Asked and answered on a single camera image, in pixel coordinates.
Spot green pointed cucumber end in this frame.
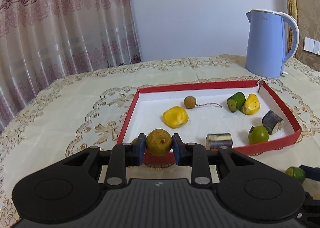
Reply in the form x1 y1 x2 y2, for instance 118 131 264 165
285 166 306 184

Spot dark eggplant chunk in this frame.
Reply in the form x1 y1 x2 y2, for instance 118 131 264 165
205 133 233 150
261 110 284 134

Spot yellow jackfruit piece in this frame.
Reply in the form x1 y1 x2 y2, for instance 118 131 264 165
162 106 189 129

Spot brown longan with stem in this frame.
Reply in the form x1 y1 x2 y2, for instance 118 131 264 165
183 96 222 109

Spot green cucumber chunk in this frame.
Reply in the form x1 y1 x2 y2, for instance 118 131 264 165
227 92 246 113

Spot yellow fruit piece with dots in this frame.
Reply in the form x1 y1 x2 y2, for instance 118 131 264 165
241 93 260 115

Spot cream embroidered tablecloth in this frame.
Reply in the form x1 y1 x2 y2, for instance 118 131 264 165
1 55 319 227

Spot red shallow cardboard tray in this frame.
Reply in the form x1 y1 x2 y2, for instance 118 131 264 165
118 80 302 155

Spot blue electric kettle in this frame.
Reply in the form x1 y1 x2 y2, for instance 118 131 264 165
245 9 299 78

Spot pink patterned curtain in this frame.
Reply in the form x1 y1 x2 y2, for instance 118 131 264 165
1 0 141 129

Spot gold framed headboard panel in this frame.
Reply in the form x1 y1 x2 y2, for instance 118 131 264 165
287 0 319 71

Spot white wall switch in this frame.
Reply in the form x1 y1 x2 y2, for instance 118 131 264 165
304 37 320 55

